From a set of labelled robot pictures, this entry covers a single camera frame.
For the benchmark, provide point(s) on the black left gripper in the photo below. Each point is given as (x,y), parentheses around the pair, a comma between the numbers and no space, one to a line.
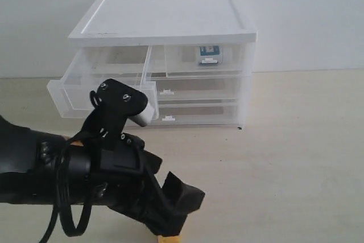
(132,189)

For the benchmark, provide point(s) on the yellow sponge wedge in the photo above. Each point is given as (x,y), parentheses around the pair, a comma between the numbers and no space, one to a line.
(169,239)

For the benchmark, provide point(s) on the white bottle with teal label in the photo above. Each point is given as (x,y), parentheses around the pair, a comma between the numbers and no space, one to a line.
(209,55)

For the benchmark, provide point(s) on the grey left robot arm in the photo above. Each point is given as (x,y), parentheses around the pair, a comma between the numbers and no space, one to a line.
(73,175)

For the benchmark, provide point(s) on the clear bottom wide drawer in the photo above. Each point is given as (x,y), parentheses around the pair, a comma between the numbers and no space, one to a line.
(199,114)

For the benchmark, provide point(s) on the clear wide drawer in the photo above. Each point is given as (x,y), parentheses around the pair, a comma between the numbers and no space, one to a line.
(199,114)
(201,89)

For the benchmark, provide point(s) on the clear middle wide drawer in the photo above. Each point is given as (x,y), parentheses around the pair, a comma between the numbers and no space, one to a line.
(201,89)

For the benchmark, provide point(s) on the white plastic drawer cabinet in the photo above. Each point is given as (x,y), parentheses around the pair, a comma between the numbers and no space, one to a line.
(117,23)

